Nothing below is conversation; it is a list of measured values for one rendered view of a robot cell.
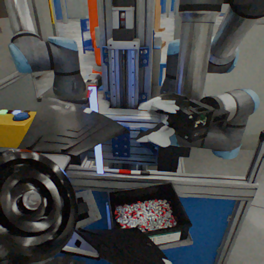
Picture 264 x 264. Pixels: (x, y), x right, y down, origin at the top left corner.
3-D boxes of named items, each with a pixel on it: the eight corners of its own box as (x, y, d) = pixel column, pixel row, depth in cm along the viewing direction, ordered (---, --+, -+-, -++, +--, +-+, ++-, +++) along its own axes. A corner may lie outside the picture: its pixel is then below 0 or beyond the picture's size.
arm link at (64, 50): (83, 71, 96) (80, 37, 89) (52, 75, 90) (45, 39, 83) (76, 64, 105) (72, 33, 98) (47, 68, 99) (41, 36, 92)
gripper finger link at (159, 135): (148, 150, 43) (184, 129, 46) (132, 136, 47) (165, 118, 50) (150, 161, 45) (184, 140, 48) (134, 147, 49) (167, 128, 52)
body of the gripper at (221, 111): (195, 112, 43) (234, 103, 48) (167, 97, 49) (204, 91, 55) (187, 145, 46) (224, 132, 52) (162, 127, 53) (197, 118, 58)
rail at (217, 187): (13, 185, 85) (7, 169, 81) (19, 178, 89) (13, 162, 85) (252, 201, 79) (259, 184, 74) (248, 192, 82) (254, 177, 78)
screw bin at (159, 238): (113, 255, 59) (112, 239, 55) (107, 206, 73) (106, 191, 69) (189, 240, 62) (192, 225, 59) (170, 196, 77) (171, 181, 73)
